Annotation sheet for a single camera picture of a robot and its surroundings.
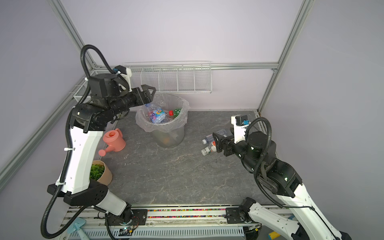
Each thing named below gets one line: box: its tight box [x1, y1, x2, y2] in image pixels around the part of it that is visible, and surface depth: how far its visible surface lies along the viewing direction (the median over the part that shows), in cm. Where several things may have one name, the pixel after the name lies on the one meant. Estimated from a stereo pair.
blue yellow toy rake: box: [268, 231, 281, 240], surface depth 69 cm
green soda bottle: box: [173, 108, 181, 118], surface depth 86 cm
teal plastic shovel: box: [67, 217, 90, 240], surface depth 71 cm
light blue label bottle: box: [145, 103, 166, 124], surface depth 82 cm
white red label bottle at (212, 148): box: [201, 140, 217, 156], surface depth 98 cm
